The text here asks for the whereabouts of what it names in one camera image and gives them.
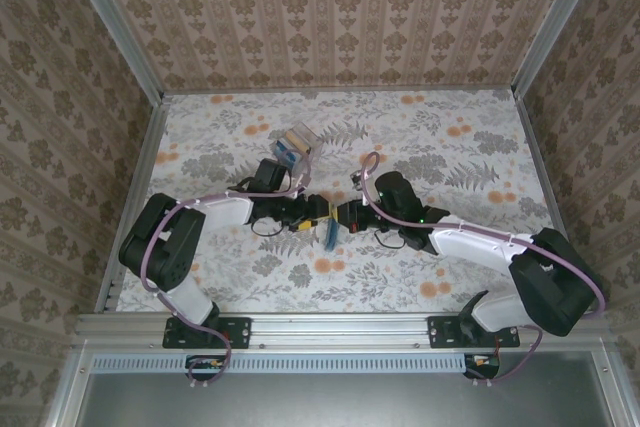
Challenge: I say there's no blue card holder wallet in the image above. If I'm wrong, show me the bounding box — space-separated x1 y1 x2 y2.
321 214 342 253

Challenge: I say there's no clear plastic card box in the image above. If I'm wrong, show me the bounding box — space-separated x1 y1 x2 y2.
269 121 326 187

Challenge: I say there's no blue credit card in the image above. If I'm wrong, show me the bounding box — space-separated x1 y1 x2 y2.
272 139 301 168

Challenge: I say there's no tan credit card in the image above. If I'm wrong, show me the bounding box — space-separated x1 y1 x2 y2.
282 129 314 153

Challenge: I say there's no floral table cover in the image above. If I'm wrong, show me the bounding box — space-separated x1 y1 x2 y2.
114 89 584 316

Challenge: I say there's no grey metal sheet panel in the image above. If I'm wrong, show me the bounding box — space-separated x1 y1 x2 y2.
74 371 611 427

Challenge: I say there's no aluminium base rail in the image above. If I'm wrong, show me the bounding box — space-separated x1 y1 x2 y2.
74 313 614 351

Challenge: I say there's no grey slotted cable duct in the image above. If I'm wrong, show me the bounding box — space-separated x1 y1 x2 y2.
92 352 469 374

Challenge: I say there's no aluminium table side rail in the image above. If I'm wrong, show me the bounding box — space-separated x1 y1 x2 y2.
94 94 171 316
514 91 591 313

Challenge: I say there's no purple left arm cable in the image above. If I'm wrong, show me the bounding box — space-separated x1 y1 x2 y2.
142 149 324 391

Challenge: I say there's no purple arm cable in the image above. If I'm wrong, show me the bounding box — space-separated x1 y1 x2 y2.
142 149 324 391
359 151 607 389

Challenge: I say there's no black connector box with wires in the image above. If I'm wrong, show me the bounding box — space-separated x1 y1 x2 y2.
185 354 226 381
463 352 501 379

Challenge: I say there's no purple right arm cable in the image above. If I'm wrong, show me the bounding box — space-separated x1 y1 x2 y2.
359 151 607 389

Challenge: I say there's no aluminium corner post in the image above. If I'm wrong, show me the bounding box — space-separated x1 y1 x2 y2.
59 0 166 101
512 0 609 98

